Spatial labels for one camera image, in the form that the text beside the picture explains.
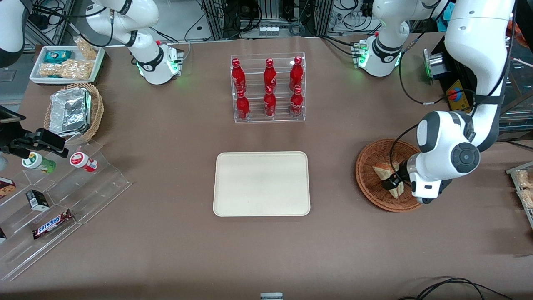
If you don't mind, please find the metal wire tray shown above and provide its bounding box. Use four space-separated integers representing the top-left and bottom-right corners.
506 162 533 230

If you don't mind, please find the white snack tray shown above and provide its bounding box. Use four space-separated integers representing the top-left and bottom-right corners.
29 45 105 85

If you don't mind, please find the yellow emergency stop box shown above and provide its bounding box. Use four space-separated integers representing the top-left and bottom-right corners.
446 79 475 112

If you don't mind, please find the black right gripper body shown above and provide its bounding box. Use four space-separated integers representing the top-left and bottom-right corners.
0 123 30 155

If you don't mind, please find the red cola bottle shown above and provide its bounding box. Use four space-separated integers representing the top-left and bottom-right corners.
236 90 251 121
231 58 247 93
289 56 304 91
290 86 304 118
264 86 277 117
263 58 277 93

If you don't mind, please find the small black box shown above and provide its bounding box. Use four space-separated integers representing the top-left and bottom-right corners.
26 190 50 211

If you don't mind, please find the teal snack pack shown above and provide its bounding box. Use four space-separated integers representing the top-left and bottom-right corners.
44 50 72 64

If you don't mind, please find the plastic sandwich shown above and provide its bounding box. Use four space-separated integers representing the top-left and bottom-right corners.
372 162 405 199

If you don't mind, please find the Snickers chocolate bar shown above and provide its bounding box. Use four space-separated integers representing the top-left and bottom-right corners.
32 209 74 240

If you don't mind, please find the silver foil package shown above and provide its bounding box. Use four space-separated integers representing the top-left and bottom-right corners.
49 87 92 137

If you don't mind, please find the red lid cup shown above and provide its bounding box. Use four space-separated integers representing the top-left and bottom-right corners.
70 152 98 173

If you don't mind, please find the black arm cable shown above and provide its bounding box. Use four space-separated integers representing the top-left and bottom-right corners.
389 35 506 190

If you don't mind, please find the cookie box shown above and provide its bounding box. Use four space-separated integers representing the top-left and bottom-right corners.
0 177 17 200

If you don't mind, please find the green cup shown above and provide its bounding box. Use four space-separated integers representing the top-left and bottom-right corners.
22 152 57 174

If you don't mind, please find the light wicker basket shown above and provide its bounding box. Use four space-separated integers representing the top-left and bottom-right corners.
44 82 104 144

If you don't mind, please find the clear acrylic stepped display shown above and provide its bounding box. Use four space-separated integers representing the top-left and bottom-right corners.
0 140 132 282

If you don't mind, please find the large clear nut bag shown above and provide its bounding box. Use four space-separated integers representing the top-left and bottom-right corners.
39 59 93 80

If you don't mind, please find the brown wicker basket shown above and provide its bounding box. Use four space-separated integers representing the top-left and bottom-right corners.
355 138 434 213

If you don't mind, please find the cream rectangular tray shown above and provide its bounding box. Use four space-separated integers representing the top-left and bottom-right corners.
213 151 311 217

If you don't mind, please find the clear acrylic bottle rack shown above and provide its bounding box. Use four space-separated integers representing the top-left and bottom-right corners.
230 52 306 124

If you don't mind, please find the metal cylinder with green rim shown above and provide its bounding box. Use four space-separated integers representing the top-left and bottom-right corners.
423 49 449 86

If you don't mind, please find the black floor cable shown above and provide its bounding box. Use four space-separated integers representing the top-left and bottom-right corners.
398 277 515 300

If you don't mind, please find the black framed glass cabinet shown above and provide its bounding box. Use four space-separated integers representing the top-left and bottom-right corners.
498 17 533 130

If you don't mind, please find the small clear nut bag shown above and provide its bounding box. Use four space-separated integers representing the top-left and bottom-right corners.
74 37 99 60

